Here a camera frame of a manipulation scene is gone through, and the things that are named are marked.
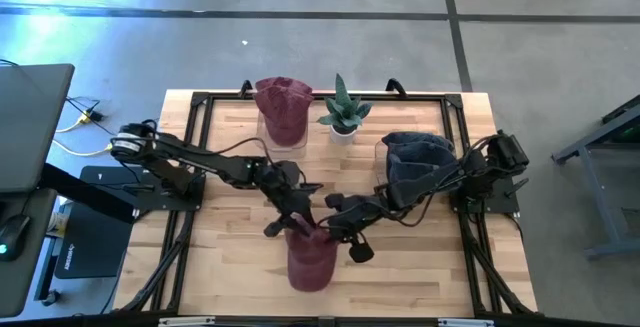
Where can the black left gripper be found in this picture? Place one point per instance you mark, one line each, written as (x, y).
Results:
(300, 199)

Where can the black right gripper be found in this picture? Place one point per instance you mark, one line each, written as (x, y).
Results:
(352, 217)

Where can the maroon baseball cap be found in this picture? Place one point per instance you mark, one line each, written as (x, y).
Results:
(310, 267)
(285, 117)
(280, 83)

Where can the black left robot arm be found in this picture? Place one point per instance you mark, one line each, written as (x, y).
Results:
(200, 159)

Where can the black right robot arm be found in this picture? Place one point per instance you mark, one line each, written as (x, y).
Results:
(505, 154)

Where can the clear plastic bin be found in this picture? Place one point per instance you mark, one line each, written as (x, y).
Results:
(301, 153)

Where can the dark blue cloth in cup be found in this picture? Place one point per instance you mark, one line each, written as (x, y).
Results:
(380, 167)

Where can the white plant pot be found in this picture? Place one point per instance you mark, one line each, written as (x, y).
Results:
(342, 138)

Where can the green succulent plant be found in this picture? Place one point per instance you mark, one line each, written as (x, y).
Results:
(345, 109)

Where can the black curved hook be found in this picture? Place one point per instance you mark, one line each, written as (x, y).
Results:
(397, 84)
(246, 87)

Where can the black box with logo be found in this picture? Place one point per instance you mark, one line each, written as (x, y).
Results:
(95, 247)

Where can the black diagonal bar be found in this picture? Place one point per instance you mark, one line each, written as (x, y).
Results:
(85, 192)

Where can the blue-grey metal cart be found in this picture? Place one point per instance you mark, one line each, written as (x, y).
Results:
(595, 187)

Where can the dark grey desk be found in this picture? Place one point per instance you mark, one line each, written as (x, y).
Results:
(25, 287)

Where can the black computer mouse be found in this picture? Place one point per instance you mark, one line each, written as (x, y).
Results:
(12, 237)

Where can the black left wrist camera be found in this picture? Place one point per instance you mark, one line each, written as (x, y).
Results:
(275, 228)

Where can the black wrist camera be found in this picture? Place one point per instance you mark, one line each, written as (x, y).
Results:
(275, 228)
(361, 252)

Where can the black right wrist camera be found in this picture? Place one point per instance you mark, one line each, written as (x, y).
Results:
(361, 252)

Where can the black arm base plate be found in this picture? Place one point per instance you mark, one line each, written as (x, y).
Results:
(165, 202)
(492, 204)

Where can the black aluminium table frame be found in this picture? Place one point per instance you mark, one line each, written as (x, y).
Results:
(225, 98)

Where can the silver bracket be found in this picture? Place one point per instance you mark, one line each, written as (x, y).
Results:
(185, 322)
(465, 323)

